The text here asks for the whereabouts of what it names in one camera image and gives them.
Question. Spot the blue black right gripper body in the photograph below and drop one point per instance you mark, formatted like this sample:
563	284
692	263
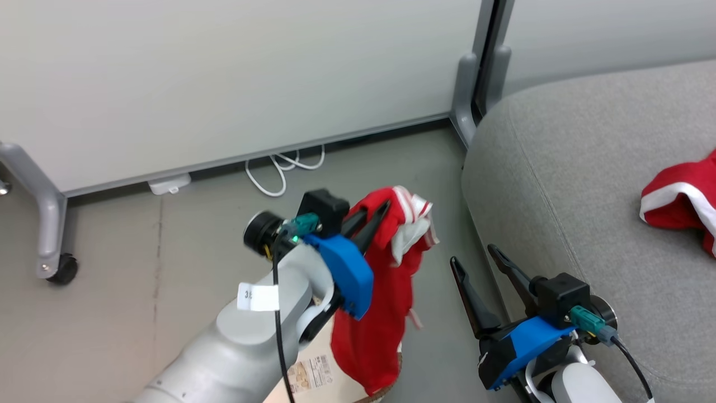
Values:
526	344

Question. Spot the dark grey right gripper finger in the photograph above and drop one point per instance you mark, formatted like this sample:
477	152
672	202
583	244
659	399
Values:
475	308
514	277

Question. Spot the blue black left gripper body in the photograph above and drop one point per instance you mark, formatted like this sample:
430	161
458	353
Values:
349	277

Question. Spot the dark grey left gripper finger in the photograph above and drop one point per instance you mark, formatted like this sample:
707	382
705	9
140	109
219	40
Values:
372	226
353	221

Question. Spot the red garment striped white trim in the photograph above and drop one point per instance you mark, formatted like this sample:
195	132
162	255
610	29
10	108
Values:
372	336

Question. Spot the red garment wide white stripe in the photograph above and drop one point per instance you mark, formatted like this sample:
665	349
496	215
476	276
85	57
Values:
671	215

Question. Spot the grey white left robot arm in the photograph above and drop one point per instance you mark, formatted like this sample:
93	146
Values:
246	350

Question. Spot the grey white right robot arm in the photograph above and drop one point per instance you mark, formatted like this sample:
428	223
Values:
582	387

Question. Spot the grey fabric sofa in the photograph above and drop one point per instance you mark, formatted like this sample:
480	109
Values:
559	196

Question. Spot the white paper tag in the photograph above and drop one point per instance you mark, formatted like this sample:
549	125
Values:
258	296

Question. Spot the short grey partition foot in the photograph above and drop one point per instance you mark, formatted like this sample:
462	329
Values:
498	73
464	95

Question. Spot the small white plastic box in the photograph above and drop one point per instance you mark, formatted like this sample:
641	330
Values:
169	183

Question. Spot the wide white partition panel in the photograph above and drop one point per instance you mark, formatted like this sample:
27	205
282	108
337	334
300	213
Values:
224	84

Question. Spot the narrow white partition panel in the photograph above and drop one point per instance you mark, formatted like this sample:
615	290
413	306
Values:
615	33

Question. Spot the black caster wheel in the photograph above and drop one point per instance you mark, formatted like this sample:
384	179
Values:
64	270

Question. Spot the grey partition leg with caster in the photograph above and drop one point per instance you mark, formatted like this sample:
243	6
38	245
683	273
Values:
50	212

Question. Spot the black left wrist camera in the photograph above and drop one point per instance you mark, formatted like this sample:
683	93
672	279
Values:
324	210

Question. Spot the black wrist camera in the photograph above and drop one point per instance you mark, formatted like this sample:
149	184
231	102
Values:
324	210
559	296

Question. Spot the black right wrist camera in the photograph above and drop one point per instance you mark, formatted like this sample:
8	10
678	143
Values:
559	296

